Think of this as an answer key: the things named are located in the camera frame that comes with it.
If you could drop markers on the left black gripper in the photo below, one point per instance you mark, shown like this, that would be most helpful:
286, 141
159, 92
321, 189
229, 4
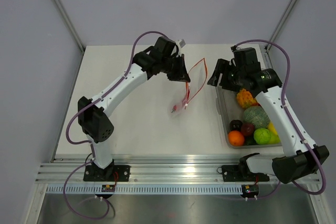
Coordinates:
181, 74

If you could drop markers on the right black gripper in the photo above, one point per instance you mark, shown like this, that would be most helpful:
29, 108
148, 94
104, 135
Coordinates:
223, 66

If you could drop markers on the clear orange zip top bag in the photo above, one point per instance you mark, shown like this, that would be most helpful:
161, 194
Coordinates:
198, 75

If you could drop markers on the red chili pepper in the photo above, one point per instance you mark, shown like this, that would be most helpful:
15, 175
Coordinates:
180, 99

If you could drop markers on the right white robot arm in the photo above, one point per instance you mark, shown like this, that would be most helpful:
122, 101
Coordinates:
302, 156

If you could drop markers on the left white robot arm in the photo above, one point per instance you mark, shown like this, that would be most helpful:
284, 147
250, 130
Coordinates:
94, 113

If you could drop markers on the clear plastic food bin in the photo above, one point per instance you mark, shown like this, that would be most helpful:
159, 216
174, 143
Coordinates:
229, 110

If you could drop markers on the green netted melon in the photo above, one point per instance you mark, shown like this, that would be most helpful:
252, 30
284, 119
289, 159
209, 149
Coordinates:
257, 116

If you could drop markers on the dark purple plum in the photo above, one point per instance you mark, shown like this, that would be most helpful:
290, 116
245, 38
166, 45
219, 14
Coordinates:
235, 125

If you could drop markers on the dark red apple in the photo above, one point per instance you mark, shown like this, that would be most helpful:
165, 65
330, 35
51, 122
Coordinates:
247, 129

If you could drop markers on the yellow lemon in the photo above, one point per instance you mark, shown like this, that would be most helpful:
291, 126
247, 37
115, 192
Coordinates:
272, 129

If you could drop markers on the green lime apple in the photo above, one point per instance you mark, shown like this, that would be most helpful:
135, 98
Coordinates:
262, 136

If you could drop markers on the light green pear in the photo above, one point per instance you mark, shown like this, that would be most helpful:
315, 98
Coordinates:
274, 139

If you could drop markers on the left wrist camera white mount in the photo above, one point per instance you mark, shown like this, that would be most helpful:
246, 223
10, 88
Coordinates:
180, 43

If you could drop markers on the right aluminium frame post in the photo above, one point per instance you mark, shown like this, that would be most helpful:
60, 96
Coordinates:
283, 19

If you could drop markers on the aluminium frame post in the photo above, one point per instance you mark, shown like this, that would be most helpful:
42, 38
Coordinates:
283, 19
69, 25

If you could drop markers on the aluminium mounting rail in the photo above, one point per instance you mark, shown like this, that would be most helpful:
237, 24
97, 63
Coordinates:
176, 169

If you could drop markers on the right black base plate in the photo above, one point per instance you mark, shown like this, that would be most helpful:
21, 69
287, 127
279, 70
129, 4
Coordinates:
231, 173

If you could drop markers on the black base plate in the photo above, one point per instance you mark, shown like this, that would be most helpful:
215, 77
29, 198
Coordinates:
114, 173
231, 173

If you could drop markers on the white slotted cable duct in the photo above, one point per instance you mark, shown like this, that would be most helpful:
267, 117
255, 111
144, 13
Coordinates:
123, 189

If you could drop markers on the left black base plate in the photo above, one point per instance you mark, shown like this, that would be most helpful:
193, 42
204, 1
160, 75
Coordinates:
114, 173

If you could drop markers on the left aluminium frame post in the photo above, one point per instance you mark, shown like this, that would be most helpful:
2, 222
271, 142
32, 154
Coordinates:
69, 25

